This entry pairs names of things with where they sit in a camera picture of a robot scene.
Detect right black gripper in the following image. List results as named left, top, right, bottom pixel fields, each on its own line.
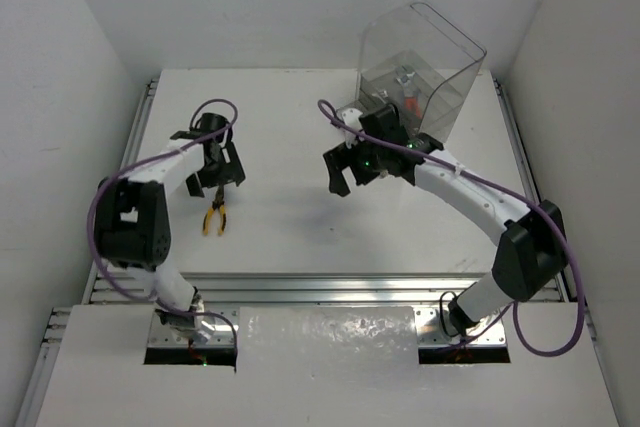
left=324, top=132, right=387, bottom=195

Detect yellow combination pliers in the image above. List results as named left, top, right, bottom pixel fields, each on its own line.
left=202, top=186, right=227, bottom=236

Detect red handled adjustable wrench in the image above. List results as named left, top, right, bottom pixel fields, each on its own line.
left=395, top=66, right=422, bottom=119

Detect clear plastic drawer container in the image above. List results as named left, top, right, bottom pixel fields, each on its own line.
left=356, top=1, right=487, bottom=143

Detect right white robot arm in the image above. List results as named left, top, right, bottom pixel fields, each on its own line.
left=318, top=100, right=568, bottom=337

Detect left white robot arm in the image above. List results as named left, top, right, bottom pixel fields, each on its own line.
left=93, top=113, right=245, bottom=344

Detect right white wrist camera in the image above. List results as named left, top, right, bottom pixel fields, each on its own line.
left=336, top=107, right=363, bottom=131

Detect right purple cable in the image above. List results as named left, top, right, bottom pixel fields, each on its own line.
left=317, top=99, right=586, bottom=356

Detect purple cable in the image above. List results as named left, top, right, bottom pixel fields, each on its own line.
left=87, top=98, right=241, bottom=348
left=317, top=99, right=586, bottom=356

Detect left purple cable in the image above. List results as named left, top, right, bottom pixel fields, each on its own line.
left=87, top=98, right=241, bottom=348

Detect aluminium table frame rail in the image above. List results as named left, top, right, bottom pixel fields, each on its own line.
left=19, top=71, right=601, bottom=418

